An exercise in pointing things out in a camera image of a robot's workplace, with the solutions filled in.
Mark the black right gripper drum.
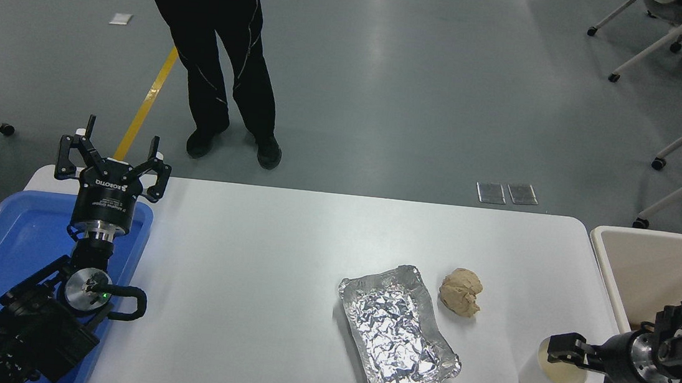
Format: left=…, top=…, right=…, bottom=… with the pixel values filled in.
left=595, top=328, right=647, bottom=383

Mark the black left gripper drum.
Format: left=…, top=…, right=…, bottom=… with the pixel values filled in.
left=69, top=155, right=154, bottom=237

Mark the white paper cup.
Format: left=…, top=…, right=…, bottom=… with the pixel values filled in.
left=517, top=334, right=591, bottom=383

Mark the blue plastic tray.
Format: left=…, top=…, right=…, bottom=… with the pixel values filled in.
left=0, top=187, right=155, bottom=383

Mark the crumpled tan paper ball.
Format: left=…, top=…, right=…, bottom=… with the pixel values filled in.
left=436, top=266, right=485, bottom=319

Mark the metal floor plate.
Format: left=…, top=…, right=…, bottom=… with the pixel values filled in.
left=506, top=182, right=540, bottom=207
left=476, top=181, right=508, bottom=206

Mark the crumpled foil tray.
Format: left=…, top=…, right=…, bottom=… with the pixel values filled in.
left=329, top=258, right=471, bottom=383

